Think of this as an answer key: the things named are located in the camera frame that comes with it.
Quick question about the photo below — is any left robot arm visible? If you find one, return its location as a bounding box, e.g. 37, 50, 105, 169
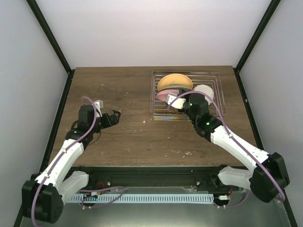
21, 101, 121, 224

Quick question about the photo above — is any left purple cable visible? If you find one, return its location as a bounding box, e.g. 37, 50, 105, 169
30, 96, 125, 227

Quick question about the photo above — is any right black frame post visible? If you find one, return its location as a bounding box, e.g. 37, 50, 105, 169
235, 0, 282, 71

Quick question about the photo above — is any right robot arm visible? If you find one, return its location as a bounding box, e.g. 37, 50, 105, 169
167, 91, 290, 203

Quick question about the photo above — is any yellow plate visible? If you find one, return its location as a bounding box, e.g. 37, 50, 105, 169
157, 73, 193, 91

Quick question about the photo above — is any pink plate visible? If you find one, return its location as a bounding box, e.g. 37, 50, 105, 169
156, 89, 179, 101

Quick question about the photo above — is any light blue slotted cable duct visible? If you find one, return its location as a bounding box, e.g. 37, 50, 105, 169
68, 194, 214, 204

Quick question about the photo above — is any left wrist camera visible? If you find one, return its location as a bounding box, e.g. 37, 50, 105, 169
94, 100, 104, 117

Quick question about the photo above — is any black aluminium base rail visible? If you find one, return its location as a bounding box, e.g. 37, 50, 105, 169
65, 165, 228, 192

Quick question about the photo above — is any metal wire dish rack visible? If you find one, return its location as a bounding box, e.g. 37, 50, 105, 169
150, 70, 228, 122

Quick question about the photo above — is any left black frame post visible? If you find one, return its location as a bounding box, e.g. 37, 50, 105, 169
25, 0, 72, 74

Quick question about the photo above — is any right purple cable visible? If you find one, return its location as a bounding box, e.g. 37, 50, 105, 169
167, 91, 286, 210

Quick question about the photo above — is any black frame post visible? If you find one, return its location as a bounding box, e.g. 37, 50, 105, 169
235, 0, 282, 71
25, 0, 72, 74

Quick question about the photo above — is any purple cable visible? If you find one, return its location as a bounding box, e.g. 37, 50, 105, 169
30, 96, 125, 227
167, 91, 286, 210

